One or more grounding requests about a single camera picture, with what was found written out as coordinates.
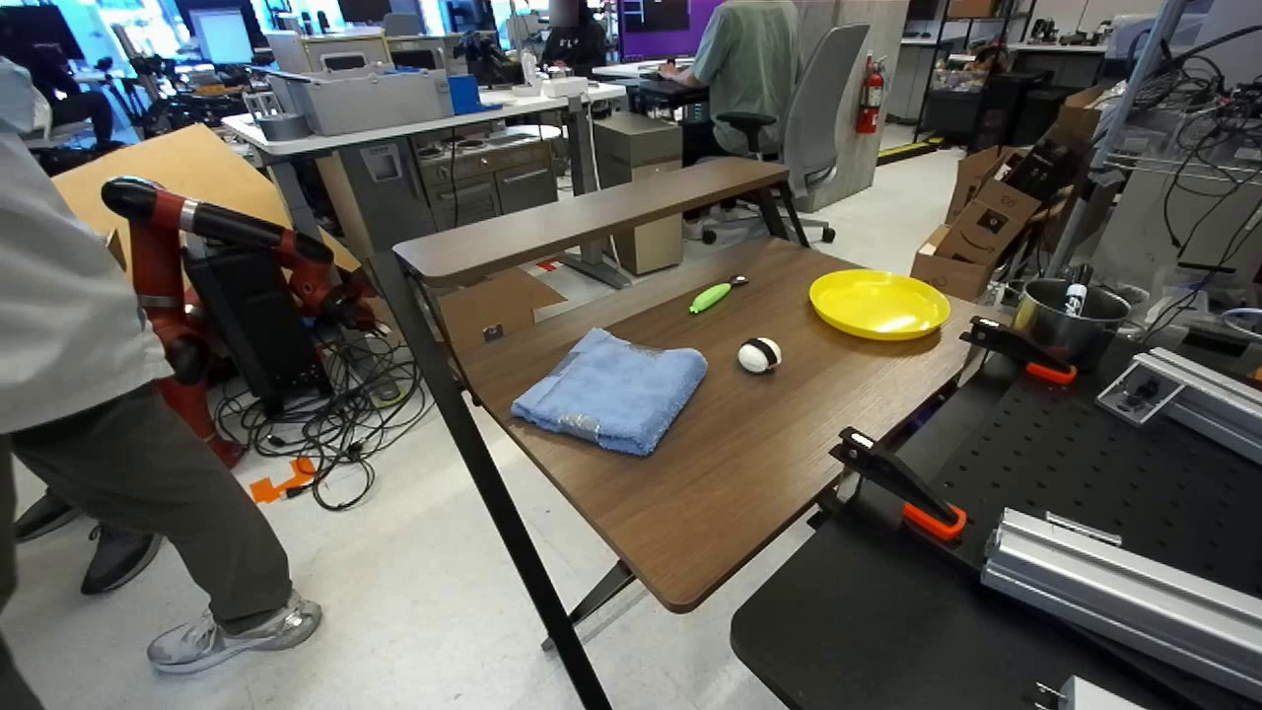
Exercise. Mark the seated person green shirt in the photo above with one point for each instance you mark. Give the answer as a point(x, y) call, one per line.
point(742, 67)

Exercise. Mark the green handled spoon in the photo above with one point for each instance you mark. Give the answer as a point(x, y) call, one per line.
point(717, 295)

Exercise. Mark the folded blue towel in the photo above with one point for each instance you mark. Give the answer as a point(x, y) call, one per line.
point(613, 393)

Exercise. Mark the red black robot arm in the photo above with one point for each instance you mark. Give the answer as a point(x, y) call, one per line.
point(231, 295)

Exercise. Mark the metal bowl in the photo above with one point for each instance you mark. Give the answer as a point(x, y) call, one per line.
point(1071, 318)

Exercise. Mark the red fire extinguisher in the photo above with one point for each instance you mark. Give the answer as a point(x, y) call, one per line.
point(870, 98)

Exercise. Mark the far aluminium extrusion rail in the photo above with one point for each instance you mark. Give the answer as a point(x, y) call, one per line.
point(1196, 395)

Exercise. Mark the white and black ball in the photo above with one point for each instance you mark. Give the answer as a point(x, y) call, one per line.
point(758, 356)

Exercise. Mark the far black orange clamp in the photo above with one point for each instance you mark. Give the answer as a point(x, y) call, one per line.
point(1039, 364)

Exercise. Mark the near black orange clamp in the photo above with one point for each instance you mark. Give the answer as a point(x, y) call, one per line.
point(894, 490)

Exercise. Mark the aluminium extrusion rail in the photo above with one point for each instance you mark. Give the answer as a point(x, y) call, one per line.
point(1196, 395)
point(1135, 600)

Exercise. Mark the black orange clamp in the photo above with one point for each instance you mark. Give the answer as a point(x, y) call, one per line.
point(894, 490)
point(1039, 364)

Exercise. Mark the near aluminium extrusion rail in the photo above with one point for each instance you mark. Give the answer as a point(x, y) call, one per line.
point(1135, 600)

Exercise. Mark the raised wooden shelf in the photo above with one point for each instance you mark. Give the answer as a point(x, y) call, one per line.
point(547, 232)

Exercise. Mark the yellow plate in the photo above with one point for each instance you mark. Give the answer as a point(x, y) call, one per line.
point(877, 307)

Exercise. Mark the cardboard boxes pile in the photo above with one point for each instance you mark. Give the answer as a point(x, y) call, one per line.
point(1011, 199)

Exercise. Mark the person in grey trousers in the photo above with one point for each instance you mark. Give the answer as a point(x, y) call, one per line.
point(81, 408)

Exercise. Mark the grey office chair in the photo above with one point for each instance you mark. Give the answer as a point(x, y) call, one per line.
point(816, 122)

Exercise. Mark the large cardboard sheet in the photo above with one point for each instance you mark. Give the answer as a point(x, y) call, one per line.
point(192, 165)

